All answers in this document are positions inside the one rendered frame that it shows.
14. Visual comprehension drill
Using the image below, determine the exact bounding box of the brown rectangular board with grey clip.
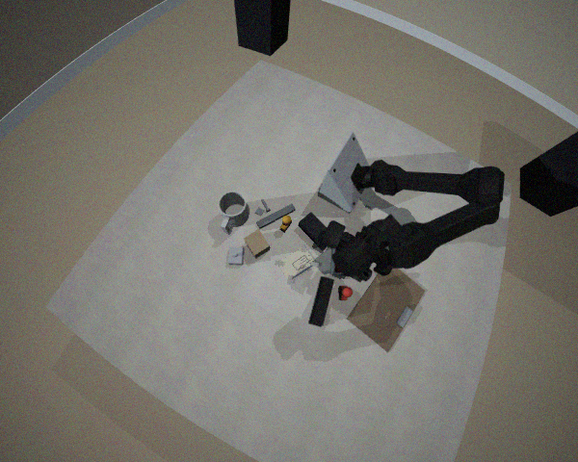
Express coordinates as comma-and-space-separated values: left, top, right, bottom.
347, 269, 425, 352

